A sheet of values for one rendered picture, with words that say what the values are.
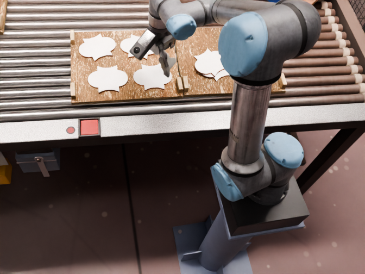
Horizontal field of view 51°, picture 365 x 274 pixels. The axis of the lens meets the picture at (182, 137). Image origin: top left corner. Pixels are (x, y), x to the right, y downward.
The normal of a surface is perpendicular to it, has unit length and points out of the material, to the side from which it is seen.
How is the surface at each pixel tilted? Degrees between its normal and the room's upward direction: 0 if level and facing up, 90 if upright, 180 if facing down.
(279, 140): 10
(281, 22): 18
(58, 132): 0
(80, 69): 0
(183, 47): 0
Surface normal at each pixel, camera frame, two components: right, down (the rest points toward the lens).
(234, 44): -0.87, 0.24
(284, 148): 0.20, -0.61
